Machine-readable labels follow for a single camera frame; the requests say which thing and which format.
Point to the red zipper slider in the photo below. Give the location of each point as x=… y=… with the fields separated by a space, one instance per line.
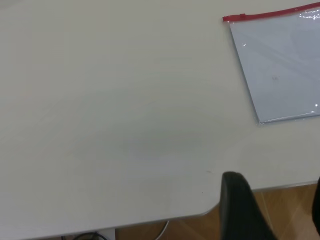
x=243 y=16

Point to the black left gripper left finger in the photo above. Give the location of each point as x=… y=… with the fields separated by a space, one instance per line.
x=237 y=212

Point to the transparent plastic bag red zipper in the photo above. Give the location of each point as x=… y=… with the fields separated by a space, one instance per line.
x=280 y=70

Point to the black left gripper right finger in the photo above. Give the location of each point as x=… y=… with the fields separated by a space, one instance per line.
x=317 y=205

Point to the white table leg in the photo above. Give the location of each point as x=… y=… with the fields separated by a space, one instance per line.
x=108 y=235

